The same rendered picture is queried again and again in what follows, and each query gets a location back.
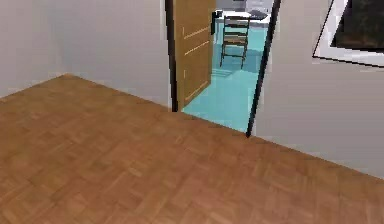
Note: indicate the brown wooden room door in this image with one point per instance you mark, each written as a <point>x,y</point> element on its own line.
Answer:
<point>195,50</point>

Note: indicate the white table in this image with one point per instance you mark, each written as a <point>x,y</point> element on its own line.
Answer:
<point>238,14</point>

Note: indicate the framed dark wall picture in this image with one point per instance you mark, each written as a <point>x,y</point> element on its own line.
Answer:
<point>358,28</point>

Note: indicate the dark wooden chair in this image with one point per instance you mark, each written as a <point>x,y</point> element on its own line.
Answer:
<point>235,40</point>

